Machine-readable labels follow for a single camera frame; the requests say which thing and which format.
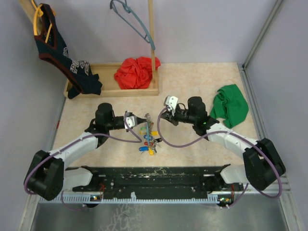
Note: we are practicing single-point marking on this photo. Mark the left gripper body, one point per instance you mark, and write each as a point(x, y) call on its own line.
point(115, 123)

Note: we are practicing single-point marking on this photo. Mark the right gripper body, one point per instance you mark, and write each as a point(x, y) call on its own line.
point(183, 115)

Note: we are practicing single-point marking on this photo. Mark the large metal keyring with keys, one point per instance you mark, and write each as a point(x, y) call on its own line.
point(150, 137)

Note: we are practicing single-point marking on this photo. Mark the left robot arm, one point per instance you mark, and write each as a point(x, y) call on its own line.
point(49, 175)

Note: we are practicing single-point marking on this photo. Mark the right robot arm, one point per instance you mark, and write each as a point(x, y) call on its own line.
point(262, 164)

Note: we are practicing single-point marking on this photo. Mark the green cloth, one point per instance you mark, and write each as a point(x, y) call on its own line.
point(230, 105)

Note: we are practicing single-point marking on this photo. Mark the wooden rack tray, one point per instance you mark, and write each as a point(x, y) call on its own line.
point(106, 71)

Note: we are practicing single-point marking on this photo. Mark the red cloth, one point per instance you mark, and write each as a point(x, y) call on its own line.
point(134, 73)

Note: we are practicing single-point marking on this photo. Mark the navy tank top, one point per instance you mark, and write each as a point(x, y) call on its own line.
point(53, 49)

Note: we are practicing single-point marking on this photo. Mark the grey-blue clothes hanger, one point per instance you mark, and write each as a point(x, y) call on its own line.
point(127, 14)

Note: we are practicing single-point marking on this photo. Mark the yellow clothes hanger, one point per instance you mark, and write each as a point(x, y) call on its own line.
point(37, 21)

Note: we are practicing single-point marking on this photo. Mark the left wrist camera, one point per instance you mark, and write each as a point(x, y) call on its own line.
point(130, 120)

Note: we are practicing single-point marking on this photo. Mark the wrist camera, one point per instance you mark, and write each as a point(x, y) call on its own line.
point(130, 120)
point(171, 102)

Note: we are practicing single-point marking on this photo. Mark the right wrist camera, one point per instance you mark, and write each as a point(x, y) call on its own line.
point(171, 102)

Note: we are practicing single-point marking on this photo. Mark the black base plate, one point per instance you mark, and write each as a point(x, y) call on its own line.
point(152, 183)

